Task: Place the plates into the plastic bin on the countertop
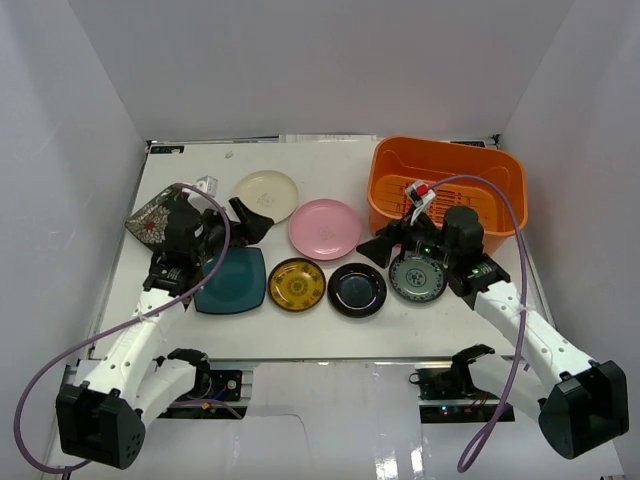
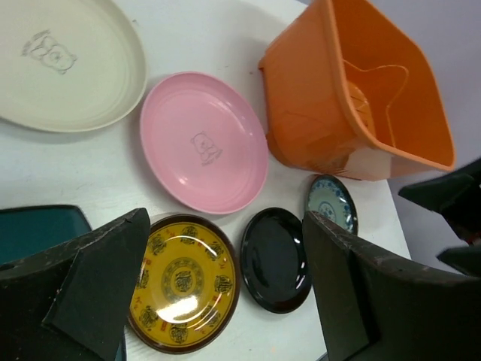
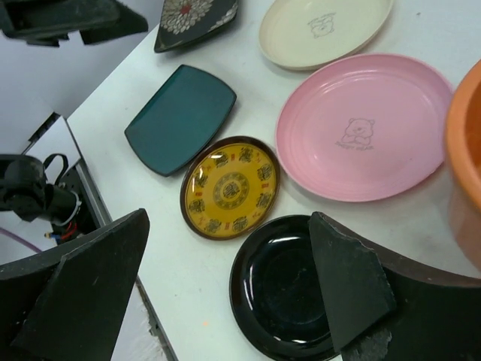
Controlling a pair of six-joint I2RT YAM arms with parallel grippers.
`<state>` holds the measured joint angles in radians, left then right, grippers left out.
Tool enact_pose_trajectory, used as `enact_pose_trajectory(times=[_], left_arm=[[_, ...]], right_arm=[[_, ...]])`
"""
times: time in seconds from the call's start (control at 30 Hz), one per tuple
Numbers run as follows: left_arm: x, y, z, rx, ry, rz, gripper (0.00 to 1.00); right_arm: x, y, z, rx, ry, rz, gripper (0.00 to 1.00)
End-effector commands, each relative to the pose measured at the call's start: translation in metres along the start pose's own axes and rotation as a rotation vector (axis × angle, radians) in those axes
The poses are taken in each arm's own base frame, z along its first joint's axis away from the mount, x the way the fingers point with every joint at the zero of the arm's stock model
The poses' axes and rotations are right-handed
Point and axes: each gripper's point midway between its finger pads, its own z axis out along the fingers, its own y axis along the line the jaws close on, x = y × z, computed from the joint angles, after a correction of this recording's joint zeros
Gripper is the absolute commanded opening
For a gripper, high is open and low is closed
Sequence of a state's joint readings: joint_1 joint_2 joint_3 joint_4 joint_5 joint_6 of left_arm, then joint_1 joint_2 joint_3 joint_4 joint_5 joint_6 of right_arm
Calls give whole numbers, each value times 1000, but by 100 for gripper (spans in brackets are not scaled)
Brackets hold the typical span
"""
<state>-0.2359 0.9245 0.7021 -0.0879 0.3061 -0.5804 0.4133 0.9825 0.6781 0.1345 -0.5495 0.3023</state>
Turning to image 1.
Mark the teal square plate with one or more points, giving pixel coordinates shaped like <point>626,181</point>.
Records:
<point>238,286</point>

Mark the cream round plate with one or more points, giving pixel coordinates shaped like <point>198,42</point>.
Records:
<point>269,193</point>

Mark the blue white porcelain plate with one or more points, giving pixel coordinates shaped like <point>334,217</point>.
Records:
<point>417,278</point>

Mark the black floral rectangular plate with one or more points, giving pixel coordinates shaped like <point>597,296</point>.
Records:
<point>149,222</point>

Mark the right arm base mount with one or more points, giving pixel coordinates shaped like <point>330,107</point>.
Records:
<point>447,394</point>

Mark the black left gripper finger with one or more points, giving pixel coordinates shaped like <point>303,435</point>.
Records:
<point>266,224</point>
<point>248,222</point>

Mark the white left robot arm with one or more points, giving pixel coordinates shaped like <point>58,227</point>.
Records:
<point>105,416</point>

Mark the dark label sticker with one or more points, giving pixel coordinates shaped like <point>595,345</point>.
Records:
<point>166,149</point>

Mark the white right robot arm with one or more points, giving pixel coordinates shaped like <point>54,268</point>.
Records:
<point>578,402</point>

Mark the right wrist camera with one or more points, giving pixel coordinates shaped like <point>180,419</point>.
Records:
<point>421,197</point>

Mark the pink round plate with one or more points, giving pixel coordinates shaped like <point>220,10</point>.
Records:
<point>325,229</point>

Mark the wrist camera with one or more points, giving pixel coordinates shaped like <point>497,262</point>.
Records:
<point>207,184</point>
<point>421,197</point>

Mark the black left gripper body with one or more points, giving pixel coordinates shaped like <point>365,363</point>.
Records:
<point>232,228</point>

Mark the black glossy round plate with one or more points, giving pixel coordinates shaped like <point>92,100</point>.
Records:
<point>356,290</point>

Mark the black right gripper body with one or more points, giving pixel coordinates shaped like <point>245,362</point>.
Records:
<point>416,232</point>

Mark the yellow patterned round plate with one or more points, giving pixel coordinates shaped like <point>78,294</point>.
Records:
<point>296,284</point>

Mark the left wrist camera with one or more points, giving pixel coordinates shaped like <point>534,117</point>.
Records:
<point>207,184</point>

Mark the orange plastic bin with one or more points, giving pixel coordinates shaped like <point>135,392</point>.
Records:
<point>399,161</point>

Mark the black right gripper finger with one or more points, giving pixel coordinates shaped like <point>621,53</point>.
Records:
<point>378,249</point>
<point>394,230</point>

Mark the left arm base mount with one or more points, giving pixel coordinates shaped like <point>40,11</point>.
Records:
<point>218,397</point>

